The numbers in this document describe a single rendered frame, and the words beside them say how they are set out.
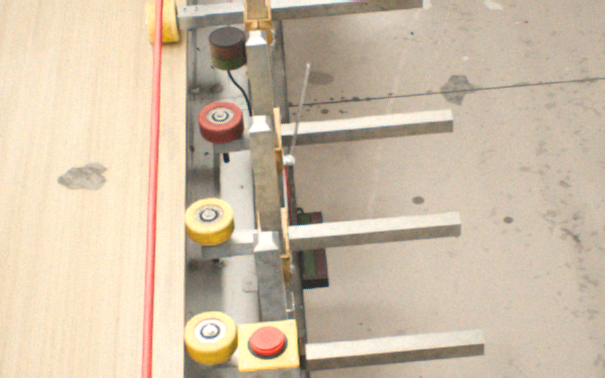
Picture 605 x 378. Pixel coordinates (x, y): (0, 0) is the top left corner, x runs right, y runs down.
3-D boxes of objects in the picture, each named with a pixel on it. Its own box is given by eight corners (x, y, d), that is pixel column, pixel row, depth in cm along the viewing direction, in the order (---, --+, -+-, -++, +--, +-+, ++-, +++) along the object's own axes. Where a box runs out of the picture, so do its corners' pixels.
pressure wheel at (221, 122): (247, 144, 244) (241, 96, 236) (249, 173, 238) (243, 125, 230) (205, 148, 244) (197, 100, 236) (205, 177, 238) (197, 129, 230)
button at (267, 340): (284, 332, 155) (283, 323, 154) (286, 358, 153) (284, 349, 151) (250, 335, 155) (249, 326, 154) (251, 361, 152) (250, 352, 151)
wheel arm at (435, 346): (480, 343, 206) (481, 325, 203) (484, 360, 203) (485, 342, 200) (205, 368, 206) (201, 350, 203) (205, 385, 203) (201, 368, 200)
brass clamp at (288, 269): (291, 228, 226) (289, 207, 222) (296, 286, 216) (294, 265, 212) (256, 231, 225) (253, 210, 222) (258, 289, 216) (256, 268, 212)
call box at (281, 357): (300, 359, 161) (295, 318, 156) (303, 405, 156) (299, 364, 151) (243, 364, 161) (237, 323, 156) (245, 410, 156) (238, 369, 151)
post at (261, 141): (292, 319, 231) (270, 111, 198) (293, 334, 228) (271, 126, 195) (273, 321, 231) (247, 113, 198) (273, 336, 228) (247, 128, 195)
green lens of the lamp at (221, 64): (246, 47, 222) (245, 36, 220) (247, 69, 218) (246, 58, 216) (211, 50, 222) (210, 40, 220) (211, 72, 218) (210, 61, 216)
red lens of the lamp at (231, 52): (245, 35, 220) (244, 24, 219) (246, 57, 216) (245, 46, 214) (209, 38, 220) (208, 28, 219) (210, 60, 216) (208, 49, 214)
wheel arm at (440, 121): (450, 124, 240) (450, 106, 237) (453, 136, 238) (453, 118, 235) (214, 145, 240) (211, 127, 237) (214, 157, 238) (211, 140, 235)
